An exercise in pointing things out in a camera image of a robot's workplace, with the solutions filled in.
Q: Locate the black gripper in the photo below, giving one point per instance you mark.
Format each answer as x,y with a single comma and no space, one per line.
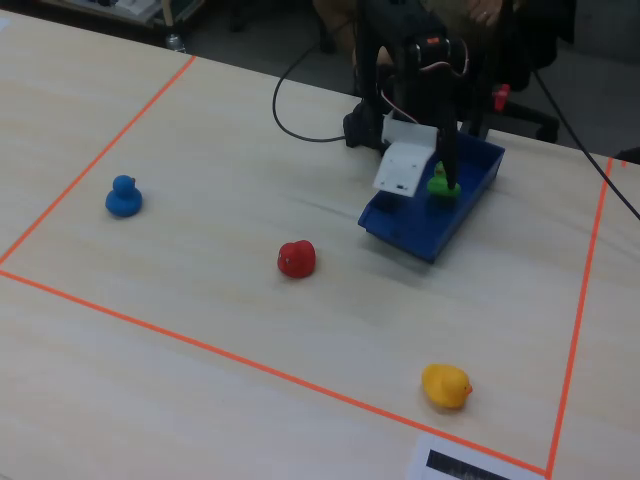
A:
448,150

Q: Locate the green rubber duck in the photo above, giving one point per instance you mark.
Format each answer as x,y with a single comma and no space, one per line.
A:
437,186

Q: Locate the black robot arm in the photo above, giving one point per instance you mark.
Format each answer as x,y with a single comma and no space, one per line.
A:
375,50

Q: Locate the blue plastic box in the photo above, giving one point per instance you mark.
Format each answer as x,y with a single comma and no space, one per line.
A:
425,235

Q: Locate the red rubber duck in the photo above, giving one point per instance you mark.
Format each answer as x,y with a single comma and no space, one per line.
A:
297,260

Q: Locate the yellow rubber duck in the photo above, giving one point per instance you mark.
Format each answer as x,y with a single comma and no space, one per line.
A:
445,385

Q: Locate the blue rubber duck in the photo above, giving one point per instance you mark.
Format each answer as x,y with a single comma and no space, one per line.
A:
123,200

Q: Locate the person hand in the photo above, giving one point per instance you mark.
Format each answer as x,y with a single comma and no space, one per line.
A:
485,12

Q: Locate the red clamp knob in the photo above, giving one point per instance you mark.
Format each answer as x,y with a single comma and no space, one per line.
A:
501,97

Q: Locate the black office chair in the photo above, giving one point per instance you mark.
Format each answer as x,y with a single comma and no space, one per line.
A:
540,50

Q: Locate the orange tape strip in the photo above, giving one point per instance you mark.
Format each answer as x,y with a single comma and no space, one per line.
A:
583,300
100,156
250,362

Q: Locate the clear plastic bottle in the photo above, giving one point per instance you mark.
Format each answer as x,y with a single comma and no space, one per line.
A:
176,44

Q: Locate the white paper with black bar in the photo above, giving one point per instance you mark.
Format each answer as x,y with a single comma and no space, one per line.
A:
417,460

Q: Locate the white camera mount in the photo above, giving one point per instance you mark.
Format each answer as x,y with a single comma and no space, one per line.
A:
400,170

